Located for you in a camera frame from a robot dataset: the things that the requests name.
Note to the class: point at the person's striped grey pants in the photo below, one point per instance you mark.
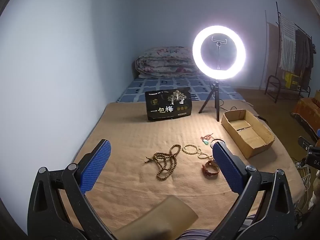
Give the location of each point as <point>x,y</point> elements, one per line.
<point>212,233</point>

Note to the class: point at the black clothes rack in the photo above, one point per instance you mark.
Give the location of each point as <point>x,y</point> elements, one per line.
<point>271,85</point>

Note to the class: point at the dark hanging clothes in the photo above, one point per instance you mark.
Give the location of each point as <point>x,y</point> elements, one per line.
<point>303,52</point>

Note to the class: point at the striped white hanging towel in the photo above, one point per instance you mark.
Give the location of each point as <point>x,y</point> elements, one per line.
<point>287,42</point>

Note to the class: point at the yellow box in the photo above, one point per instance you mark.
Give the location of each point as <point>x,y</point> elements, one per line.
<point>292,80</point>

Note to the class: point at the black snack bag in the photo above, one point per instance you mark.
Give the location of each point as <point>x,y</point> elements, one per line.
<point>168,105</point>

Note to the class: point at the phone clamp holder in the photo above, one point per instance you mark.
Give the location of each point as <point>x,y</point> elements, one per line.
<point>219,42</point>

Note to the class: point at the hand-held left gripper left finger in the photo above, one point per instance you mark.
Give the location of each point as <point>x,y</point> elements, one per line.
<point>96,165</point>

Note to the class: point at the black tripod stand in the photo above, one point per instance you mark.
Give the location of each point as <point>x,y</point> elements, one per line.
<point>216,97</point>

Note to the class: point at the orange cloth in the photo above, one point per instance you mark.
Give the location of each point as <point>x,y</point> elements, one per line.
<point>306,112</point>

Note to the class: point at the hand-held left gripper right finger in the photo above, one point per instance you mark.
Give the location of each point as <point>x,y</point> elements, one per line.
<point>226,167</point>

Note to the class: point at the blue patterned bed sheet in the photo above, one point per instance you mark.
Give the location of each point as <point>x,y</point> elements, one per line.
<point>160,82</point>

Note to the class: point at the brown leather watch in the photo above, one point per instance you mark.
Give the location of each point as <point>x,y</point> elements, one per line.
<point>210,171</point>

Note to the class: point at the cardboard box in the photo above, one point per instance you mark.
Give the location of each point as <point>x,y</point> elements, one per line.
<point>255,142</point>

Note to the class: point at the black bangle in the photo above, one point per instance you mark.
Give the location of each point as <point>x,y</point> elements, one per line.
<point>214,140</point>

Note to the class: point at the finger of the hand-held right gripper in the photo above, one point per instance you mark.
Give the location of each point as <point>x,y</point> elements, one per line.
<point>304,143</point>

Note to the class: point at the folded floral quilt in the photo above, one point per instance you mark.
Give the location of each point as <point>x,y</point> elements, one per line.
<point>165,61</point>

